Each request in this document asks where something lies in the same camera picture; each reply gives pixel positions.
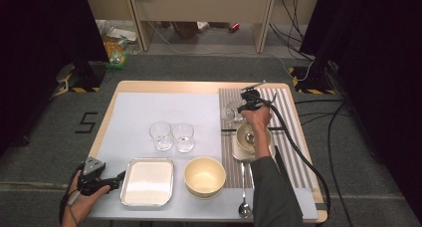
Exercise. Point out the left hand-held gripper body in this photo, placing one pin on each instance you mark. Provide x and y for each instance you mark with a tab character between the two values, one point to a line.
94	182

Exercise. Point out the brown box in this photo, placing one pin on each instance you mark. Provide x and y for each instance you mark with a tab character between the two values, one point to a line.
186	29

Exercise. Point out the person's left hand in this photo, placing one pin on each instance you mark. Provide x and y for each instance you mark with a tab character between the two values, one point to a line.
83	205

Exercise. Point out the clear drinking glass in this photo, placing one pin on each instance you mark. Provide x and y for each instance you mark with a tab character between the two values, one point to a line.
182	137
229	114
161	135

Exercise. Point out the pile of plastic bags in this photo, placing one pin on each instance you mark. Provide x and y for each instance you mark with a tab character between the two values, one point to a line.
114	51

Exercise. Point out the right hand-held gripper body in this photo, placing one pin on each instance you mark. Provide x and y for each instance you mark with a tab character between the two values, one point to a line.
253	97

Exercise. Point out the small red object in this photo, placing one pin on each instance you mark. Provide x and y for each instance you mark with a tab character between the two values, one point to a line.
234	27

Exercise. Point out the person's right hand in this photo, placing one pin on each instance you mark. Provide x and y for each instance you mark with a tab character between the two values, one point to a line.
260	119

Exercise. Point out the white tray with metal rim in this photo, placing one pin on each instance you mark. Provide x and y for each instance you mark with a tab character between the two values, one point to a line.
147	182

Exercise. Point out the beige wooden desk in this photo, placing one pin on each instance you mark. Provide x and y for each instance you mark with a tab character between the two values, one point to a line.
199	4

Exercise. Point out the grey tape piece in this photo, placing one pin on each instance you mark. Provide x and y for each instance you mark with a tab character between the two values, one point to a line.
321	207

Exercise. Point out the striped placemat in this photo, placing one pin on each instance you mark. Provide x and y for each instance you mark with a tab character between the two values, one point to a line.
232	174

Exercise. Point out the black stand base striped tape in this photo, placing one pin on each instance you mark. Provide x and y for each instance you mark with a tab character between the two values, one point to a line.
312	79
84	77

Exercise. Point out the small square cream plate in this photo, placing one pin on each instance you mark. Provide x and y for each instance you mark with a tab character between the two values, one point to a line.
236	154

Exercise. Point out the large cream bowl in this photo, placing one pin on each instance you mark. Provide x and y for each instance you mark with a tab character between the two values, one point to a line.
204	177

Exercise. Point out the black curtain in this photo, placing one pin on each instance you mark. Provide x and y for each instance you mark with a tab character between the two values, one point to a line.
33	54
381	71

